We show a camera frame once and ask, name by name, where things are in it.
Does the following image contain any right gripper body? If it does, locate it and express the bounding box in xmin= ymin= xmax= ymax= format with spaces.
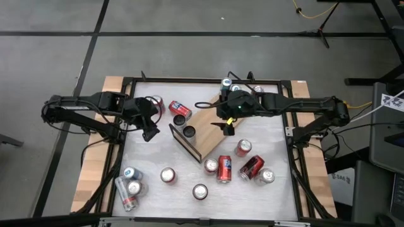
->
xmin=217 ymin=90 xmax=263 ymax=120

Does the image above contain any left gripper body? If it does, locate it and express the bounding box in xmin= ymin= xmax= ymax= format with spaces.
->
xmin=125 ymin=96 xmax=158 ymax=127

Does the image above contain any black-topped soda can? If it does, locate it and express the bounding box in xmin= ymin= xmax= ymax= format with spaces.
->
xmin=172 ymin=113 xmax=187 ymax=132
xmin=182 ymin=125 xmax=197 ymax=144

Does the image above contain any wooden tray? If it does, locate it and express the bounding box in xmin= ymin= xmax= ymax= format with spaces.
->
xmin=168 ymin=91 xmax=253 ymax=164

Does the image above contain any white table cover sheet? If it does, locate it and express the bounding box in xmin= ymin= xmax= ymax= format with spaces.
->
xmin=112 ymin=81 xmax=299 ymax=221

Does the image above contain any red black Coca-Cola can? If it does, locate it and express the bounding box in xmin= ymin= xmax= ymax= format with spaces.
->
xmin=238 ymin=154 xmax=266 ymax=182
xmin=192 ymin=183 xmax=209 ymax=201

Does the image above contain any silver soda can red print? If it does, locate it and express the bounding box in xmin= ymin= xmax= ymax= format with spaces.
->
xmin=254 ymin=167 xmax=276 ymax=187

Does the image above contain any silver soda can red band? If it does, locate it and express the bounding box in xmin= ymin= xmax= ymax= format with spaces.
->
xmin=114 ymin=175 xmax=140 ymax=212

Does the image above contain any black tripod stand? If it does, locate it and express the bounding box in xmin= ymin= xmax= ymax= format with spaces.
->
xmin=298 ymin=1 xmax=342 ymax=49

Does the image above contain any white printed box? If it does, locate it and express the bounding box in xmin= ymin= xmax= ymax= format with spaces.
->
xmin=328 ymin=172 xmax=356 ymax=207

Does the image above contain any black horizontal beam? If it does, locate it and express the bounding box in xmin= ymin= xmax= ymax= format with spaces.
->
xmin=0 ymin=214 xmax=105 ymax=227

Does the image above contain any black furniture foot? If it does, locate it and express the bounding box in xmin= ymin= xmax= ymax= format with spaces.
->
xmin=0 ymin=133 xmax=25 ymax=148

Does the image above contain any white paper tag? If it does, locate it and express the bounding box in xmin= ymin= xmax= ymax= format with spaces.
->
xmin=381 ymin=93 xmax=404 ymax=113

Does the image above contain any dark grey cabinet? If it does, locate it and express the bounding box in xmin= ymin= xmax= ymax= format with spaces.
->
xmin=350 ymin=159 xmax=404 ymax=227

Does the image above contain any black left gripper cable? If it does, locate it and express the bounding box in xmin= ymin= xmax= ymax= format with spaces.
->
xmin=145 ymin=95 xmax=165 ymax=127

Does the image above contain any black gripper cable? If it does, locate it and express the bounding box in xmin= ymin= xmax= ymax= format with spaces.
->
xmin=145 ymin=95 xmax=165 ymax=127
xmin=194 ymin=94 xmax=231 ymax=110

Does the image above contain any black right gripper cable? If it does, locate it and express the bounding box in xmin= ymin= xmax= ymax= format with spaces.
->
xmin=194 ymin=94 xmax=231 ymax=110

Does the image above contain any black aluminium table frame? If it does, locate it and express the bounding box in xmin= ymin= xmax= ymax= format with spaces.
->
xmin=71 ymin=75 xmax=338 ymax=221

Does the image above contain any aluminium front rail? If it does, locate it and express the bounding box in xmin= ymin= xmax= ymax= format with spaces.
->
xmin=99 ymin=216 xmax=312 ymax=227

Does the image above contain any yellow floor cable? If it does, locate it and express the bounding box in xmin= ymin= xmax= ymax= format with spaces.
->
xmin=292 ymin=0 xmax=339 ymax=19

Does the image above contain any black desk frame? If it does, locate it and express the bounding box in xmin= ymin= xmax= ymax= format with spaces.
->
xmin=343 ymin=0 xmax=404 ymax=86

